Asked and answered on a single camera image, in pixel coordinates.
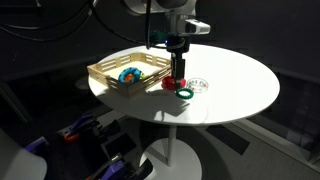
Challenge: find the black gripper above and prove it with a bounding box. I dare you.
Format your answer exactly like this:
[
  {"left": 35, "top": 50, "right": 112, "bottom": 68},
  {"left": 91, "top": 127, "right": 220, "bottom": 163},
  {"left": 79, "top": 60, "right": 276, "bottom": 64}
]
[{"left": 165, "top": 33, "right": 192, "bottom": 82}]

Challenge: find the red ridged plastic ring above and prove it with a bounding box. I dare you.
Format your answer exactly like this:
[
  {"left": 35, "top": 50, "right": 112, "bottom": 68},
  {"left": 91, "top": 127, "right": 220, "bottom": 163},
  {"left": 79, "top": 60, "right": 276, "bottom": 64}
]
[{"left": 161, "top": 75, "right": 187, "bottom": 92}]

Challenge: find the wooden slatted tray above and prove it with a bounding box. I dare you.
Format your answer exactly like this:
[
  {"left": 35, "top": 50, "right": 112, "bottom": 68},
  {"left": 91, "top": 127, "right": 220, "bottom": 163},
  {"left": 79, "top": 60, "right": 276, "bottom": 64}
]
[{"left": 86, "top": 51, "right": 173, "bottom": 100}]

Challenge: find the black flat floor box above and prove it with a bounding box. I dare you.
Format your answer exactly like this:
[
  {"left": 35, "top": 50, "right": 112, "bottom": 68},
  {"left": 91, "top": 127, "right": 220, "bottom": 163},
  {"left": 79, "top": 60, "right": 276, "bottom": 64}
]
[{"left": 99, "top": 131, "right": 138, "bottom": 158}]

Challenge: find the purple black clamp with orange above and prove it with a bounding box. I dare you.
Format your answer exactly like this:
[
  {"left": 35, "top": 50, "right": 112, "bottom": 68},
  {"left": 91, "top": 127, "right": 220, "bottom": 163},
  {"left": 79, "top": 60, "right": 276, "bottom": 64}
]
[{"left": 58, "top": 114, "right": 101, "bottom": 144}]

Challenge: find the white rounded object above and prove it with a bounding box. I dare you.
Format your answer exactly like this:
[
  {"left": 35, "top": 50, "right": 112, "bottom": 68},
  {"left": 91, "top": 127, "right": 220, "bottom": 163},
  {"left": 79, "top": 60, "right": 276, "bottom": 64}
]
[{"left": 0, "top": 128, "right": 48, "bottom": 180}]

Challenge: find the clear ring with coloured beads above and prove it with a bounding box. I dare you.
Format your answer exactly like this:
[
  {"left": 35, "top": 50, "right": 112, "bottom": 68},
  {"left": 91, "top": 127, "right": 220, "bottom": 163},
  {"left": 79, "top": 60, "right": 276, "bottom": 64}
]
[{"left": 186, "top": 77, "right": 210, "bottom": 93}]

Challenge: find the dark green beaded ring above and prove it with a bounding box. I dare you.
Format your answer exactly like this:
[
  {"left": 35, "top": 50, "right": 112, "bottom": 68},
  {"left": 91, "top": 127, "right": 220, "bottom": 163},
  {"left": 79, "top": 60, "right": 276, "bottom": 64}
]
[{"left": 175, "top": 87, "right": 195, "bottom": 100}]

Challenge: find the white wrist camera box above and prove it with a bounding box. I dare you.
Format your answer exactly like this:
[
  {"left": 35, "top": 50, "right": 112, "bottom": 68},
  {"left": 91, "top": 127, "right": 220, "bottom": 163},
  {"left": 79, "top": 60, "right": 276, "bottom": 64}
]
[{"left": 178, "top": 18, "right": 212, "bottom": 36}]

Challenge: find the orange plastic ring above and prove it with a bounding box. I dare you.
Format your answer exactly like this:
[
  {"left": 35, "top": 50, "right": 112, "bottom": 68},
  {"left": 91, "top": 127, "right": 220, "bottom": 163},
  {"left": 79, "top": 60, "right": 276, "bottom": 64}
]
[{"left": 123, "top": 73, "right": 135, "bottom": 83}]

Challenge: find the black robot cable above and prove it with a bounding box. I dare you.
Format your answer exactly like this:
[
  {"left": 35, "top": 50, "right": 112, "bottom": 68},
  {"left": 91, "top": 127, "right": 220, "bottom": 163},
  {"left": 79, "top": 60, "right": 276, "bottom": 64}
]
[{"left": 144, "top": 0, "right": 168, "bottom": 50}]

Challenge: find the blue ring with dark dots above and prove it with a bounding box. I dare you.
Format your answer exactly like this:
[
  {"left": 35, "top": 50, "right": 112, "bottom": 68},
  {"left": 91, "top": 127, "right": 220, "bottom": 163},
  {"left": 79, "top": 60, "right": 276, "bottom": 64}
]
[{"left": 118, "top": 66, "right": 144, "bottom": 84}]

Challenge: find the white table pedestal with base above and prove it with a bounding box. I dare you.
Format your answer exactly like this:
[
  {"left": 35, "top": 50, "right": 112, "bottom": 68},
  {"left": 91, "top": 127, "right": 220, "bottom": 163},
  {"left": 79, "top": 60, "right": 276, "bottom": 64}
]
[{"left": 139, "top": 124, "right": 203, "bottom": 180}]

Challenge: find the black hanging cable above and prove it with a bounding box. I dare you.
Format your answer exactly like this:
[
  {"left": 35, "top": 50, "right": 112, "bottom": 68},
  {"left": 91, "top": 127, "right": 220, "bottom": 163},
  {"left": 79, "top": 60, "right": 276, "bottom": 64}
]
[{"left": 0, "top": 0, "right": 98, "bottom": 43}]

